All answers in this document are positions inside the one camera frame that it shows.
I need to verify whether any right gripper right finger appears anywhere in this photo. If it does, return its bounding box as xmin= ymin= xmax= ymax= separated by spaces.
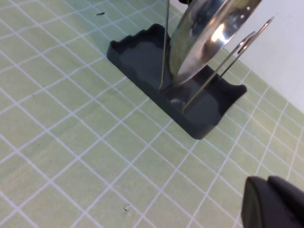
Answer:
xmin=268 ymin=175 xmax=304 ymax=228

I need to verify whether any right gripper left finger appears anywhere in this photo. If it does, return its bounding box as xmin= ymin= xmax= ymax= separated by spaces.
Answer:
xmin=242 ymin=176 xmax=285 ymax=228

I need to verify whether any steel pot lid black knob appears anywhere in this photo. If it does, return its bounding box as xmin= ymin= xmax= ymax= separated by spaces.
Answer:
xmin=170 ymin=0 xmax=263 ymax=86

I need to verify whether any green grid table mat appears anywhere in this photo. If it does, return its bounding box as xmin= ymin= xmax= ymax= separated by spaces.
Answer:
xmin=0 ymin=0 xmax=304 ymax=228

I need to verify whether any grey tray wire lid rack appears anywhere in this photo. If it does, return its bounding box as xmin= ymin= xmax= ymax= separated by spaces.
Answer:
xmin=106 ymin=0 xmax=276 ymax=140

